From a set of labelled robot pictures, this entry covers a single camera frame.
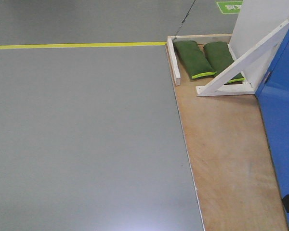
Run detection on black door hinge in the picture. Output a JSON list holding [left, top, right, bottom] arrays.
[[263, 71, 272, 84]]

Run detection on blue door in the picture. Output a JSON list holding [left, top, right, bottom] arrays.
[[255, 4, 289, 231]]

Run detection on green sandbag left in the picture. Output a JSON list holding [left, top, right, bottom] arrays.
[[173, 40, 216, 79]]

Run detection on green sandbag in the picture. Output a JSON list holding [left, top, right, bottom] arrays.
[[203, 41, 234, 77], [173, 40, 216, 79]]

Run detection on green sandbag right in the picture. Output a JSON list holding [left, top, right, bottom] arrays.
[[203, 41, 234, 77]]

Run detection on brown plywood base board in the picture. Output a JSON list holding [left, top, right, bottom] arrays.
[[164, 33, 289, 231]]

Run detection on green floor sticker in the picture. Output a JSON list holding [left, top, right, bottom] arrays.
[[216, 0, 243, 14]]

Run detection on white wooden side rail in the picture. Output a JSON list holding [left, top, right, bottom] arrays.
[[166, 36, 181, 86]]

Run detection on white diagonal brace frame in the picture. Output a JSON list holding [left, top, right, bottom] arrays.
[[196, 19, 289, 97]]

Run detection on white door frame panel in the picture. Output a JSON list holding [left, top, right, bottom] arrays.
[[230, 0, 289, 91]]

